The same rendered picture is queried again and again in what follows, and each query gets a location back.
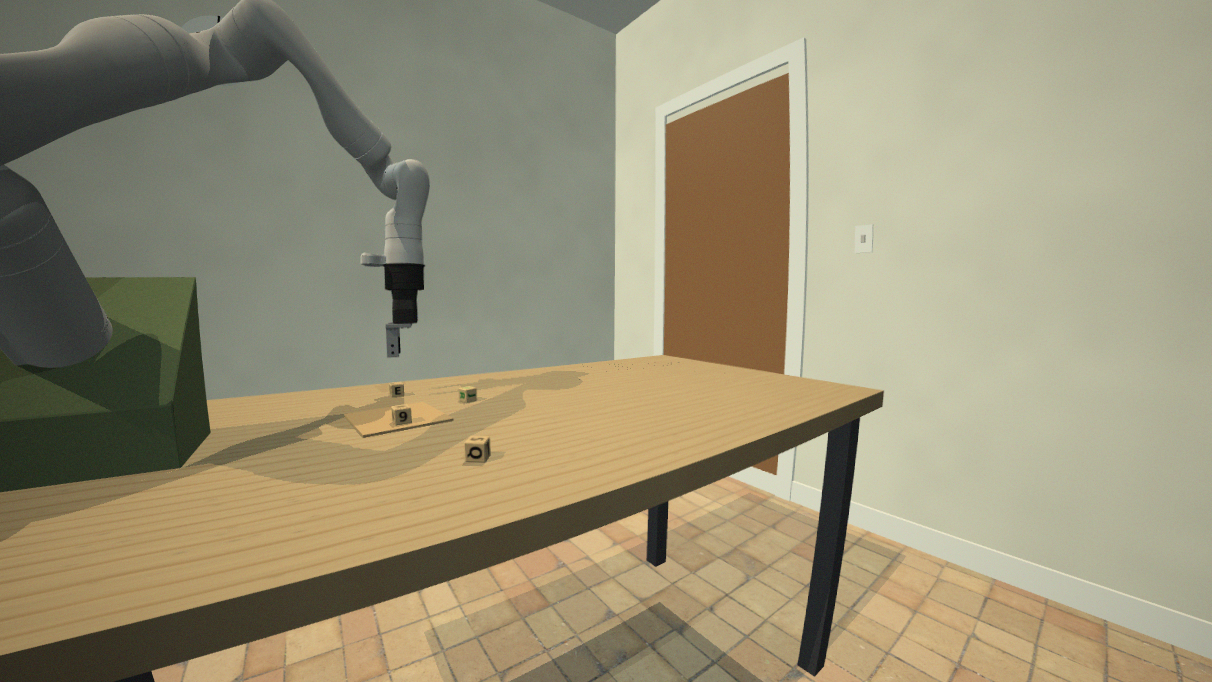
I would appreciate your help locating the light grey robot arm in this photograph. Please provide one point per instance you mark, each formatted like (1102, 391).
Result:
(109, 66)

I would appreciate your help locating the tan flat mat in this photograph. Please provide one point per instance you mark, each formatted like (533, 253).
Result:
(379, 421)

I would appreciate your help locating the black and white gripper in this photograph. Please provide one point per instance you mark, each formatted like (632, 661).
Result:
(404, 274)

